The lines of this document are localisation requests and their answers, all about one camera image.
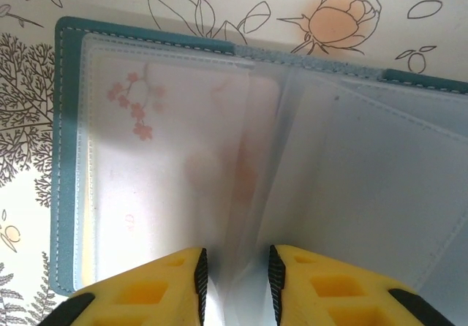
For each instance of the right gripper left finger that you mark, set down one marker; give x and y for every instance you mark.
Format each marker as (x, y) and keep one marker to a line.
(146, 304)

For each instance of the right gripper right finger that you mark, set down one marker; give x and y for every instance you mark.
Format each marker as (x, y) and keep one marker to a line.
(336, 300)

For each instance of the pale pink blossom card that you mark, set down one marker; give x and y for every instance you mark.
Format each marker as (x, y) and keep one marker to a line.
(164, 158)

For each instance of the pale card with orange blotches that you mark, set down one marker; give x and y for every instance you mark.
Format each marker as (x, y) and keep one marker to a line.
(259, 128)

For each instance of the teal leather card holder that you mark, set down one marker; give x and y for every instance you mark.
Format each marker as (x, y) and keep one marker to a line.
(66, 121)

